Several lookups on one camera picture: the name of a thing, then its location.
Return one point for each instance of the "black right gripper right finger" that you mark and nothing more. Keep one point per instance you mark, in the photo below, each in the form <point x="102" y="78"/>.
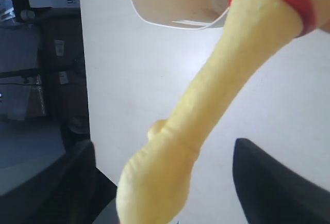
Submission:
<point x="269" y="192"/>

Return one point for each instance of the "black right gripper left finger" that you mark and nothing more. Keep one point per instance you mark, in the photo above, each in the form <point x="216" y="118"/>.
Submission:
<point x="56" y="188"/>

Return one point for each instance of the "yellow rubber chicken back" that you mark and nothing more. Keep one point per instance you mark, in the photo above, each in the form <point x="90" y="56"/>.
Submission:
<point x="154" y="184"/>

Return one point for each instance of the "dark storage shelf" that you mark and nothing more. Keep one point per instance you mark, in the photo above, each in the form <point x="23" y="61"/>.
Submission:
<point x="43" y="66"/>

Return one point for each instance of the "cream bin marked O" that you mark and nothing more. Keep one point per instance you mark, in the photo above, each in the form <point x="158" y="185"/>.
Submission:
<point x="183" y="14"/>

